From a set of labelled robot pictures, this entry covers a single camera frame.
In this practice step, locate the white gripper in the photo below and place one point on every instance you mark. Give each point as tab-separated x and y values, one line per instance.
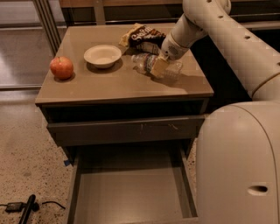
171	47

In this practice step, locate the clear plastic water bottle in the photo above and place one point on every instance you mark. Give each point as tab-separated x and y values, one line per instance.
143	63

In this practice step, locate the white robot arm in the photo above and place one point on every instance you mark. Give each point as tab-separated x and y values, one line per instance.
238	148

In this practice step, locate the closed grey top drawer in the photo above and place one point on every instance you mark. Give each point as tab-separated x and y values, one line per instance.
125	131

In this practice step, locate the grey drawer cabinet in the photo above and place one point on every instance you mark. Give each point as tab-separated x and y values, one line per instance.
119	92

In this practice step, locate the open grey middle drawer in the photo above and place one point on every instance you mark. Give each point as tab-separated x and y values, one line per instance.
128	184

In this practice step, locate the brown chip bag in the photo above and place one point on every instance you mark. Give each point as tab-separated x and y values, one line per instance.
143	38

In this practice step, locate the white paper bowl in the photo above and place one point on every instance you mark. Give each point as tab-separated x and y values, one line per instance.
102	56

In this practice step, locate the red apple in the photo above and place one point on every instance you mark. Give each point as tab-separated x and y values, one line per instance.
62	67

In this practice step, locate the metal window railing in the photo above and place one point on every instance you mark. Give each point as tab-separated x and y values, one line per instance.
262	17

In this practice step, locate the blue tape piece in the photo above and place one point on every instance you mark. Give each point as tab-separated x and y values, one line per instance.
67	162

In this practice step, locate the black power adapter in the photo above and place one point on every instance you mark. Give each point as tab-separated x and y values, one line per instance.
15	207

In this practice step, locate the black handheld device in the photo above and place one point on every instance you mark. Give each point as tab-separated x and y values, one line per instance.
31	206

